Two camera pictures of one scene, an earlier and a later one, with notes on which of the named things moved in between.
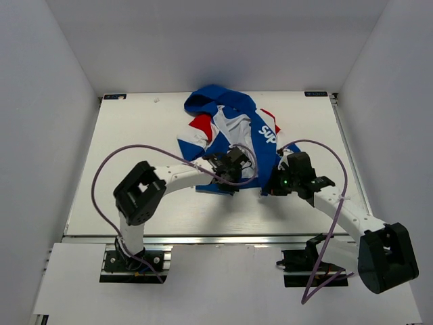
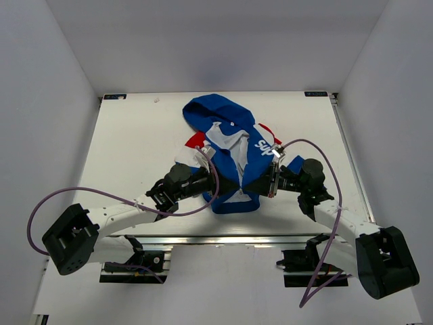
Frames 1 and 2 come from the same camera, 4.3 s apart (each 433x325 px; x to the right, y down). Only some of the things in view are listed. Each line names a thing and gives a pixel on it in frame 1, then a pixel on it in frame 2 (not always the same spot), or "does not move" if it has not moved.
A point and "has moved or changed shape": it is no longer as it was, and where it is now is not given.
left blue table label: [114, 96] does not move
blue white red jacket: [232, 121] has moved or changed shape
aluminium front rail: [210, 240] does not move
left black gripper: [228, 188] to [226, 186]
